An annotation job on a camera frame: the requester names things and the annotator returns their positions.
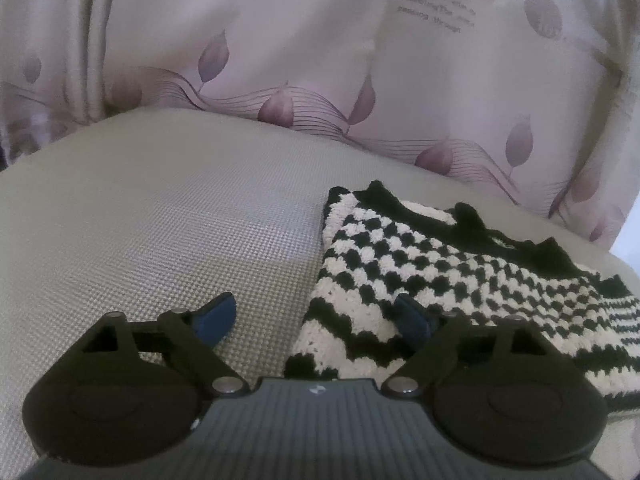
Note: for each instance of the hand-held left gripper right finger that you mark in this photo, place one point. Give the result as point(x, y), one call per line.
point(413, 318)

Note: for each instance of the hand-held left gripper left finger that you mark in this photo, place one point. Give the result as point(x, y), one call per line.
point(218, 317)

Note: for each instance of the black white striped knit cardigan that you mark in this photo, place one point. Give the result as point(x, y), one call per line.
point(380, 270)

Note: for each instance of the pink leaf print curtain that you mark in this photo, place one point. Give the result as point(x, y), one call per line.
point(250, 35)

